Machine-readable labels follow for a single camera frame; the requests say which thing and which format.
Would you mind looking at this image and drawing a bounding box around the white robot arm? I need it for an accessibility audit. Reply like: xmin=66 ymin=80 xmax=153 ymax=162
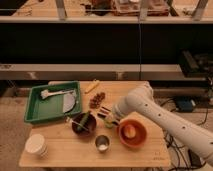
xmin=112 ymin=82 xmax=213 ymax=167

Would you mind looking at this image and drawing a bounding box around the black cable bundle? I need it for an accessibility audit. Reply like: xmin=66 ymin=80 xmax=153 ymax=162
xmin=159 ymin=97 xmax=213 ymax=171

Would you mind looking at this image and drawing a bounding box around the brown grape bunch toy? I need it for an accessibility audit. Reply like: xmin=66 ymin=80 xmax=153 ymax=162
xmin=89 ymin=92 xmax=105 ymax=109

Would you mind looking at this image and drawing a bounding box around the orange bowl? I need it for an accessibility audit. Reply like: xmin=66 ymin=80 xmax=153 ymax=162
xmin=117 ymin=119 xmax=147 ymax=148

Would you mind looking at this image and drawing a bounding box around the green plastic tray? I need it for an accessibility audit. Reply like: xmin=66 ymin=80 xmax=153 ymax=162
xmin=24 ymin=81 xmax=82 ymax=124

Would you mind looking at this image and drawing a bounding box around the green plastic cup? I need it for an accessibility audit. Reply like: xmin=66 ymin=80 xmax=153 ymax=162
xmin=104 ymin=117 xmax=114 ymax=129

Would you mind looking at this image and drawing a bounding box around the grey plate in tray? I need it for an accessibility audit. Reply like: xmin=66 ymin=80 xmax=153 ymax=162
xmin=63 ymin=93 xmax=76 ymax=113

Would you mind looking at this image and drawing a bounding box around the dark brown bowl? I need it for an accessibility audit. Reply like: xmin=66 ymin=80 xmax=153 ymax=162
xmin=72 ymin=113 xmax=97 ymax=137

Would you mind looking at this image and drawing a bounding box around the black power adapter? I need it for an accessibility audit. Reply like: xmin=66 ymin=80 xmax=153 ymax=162
xmin=188 ymin=150 xmax=202 ymax=167

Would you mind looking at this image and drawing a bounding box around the yellow fruit in bowl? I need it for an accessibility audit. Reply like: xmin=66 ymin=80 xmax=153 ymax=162
xmin=124 ymin=124 xmax=136 ymax=139

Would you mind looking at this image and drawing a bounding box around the dark box on floor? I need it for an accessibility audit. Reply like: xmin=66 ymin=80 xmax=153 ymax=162
xmin=174 ymin=97 xmax=196 ymax=112

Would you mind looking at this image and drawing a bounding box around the green vegetable in bowl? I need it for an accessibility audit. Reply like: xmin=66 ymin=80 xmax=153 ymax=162
xmin=79 ymin=111 xmax=91 ymax=126

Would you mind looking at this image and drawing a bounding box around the metal spoon in bowl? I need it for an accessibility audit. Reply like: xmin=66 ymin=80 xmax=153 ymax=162
xmin=65 ymin=117 xmax=89 ymax=132

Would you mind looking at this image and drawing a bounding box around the small metal cup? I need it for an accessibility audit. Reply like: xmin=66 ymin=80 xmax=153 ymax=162
xmin=95 ymin=135 xmax=110 ymax=152

